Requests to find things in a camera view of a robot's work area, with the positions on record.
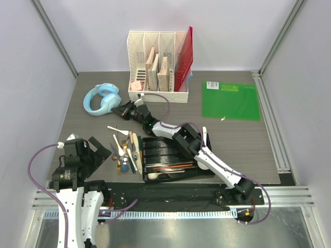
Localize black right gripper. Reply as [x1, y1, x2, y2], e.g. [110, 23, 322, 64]
[112, 100, 145, 126]

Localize light blue headphones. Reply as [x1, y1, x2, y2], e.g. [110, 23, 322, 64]
[83, 83, 122, 116]

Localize small white ceramic spoon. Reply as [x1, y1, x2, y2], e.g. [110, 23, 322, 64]
[147, 173, 166, 180]

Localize black cutlery tray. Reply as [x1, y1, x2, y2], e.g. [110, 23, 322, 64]
[140, 137, 215, 183]

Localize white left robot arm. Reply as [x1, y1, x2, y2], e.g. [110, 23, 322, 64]
[52, 134, 112, 247]

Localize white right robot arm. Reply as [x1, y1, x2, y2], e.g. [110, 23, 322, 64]
[111, 101, 254, 204]

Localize white thin plastic spoon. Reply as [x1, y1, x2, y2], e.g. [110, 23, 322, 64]
[107, 126, 130, 136]

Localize blue plastic spoon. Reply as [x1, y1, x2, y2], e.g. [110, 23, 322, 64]
[110, 143, 129, 173]

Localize pink cube box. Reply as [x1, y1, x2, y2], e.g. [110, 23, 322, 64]
[130, 80, 144, 91]

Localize wooden board right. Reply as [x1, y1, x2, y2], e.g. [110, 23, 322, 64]
[157, 56, 170, 91]

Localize wooden board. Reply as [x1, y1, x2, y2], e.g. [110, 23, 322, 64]
[157, 56, 170, 91]
[145, 47, 159, 91]

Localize wooden board left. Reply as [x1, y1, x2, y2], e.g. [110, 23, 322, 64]
[145, 47, 159, 91]

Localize white file organizer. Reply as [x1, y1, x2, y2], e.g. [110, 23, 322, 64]
[127, 27, 193, 103]

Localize black spoon in tray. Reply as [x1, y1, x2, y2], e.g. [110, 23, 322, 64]
[159, 174, 171, 180]

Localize mesh zipper pouch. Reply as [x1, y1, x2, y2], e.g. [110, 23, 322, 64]
[187, 72, 193, 83]

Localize magenta plastic folder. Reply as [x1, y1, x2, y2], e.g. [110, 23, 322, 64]
[174, 26, 193, 92]

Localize white chopstick in tray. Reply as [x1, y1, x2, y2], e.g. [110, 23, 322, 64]
[157, 168, 185, 174]

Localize orange chopstick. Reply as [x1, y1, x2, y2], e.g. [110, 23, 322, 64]
[153, 163, 193, 170]

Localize large white ceramic spoon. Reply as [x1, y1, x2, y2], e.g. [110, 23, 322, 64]
[194, 127, 212, 171]

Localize green cutting mat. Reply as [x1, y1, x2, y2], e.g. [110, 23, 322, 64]
[202, 81, 261, 121]

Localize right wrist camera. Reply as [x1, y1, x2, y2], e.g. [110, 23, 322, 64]
[134, 93, 145, 107]

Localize green handled utensil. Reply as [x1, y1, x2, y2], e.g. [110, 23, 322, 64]
[127, 141, 138, 173]

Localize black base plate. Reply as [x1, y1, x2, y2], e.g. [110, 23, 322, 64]
[80, 182, 264, 207]

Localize white cable duct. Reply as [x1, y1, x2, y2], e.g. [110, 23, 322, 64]
[43, 209, 237, 220]

